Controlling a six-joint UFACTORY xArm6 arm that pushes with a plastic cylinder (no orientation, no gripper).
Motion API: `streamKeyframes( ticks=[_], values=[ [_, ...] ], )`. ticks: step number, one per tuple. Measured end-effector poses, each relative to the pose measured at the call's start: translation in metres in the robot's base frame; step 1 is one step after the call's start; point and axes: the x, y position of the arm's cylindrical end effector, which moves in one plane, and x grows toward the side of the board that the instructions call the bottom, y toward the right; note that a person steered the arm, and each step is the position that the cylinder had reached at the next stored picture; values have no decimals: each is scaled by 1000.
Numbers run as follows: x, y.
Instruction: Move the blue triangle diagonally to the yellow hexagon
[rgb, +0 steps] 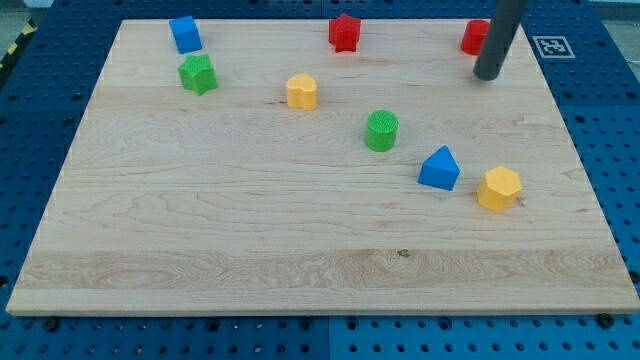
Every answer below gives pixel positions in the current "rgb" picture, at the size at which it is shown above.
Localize blue cube block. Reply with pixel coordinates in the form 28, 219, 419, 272
169, 16, 202, 54

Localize red star block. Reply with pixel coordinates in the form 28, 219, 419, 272
328, 13, 361, 53

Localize yellow heart block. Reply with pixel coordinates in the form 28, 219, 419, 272
286, 73, 318, 111

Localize red cylinder block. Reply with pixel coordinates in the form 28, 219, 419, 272
460, 19, 490, 56

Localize green star block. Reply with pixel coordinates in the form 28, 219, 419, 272
177, 54, 218, 96

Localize light wooden board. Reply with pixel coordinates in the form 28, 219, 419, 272
7, 19, 639, 316

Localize yellow hexagon block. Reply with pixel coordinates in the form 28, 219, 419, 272
477, 166, 522, 213

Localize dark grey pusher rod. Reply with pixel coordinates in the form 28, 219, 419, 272
473, 0, 528, 81

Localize blue triangle block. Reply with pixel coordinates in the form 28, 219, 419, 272
417, 145, 460, 191

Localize green cylinder block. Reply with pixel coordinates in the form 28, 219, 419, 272
365, 110, 399, 152

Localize white fiducial marker tag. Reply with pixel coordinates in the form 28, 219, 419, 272
533, 35, 575, 59

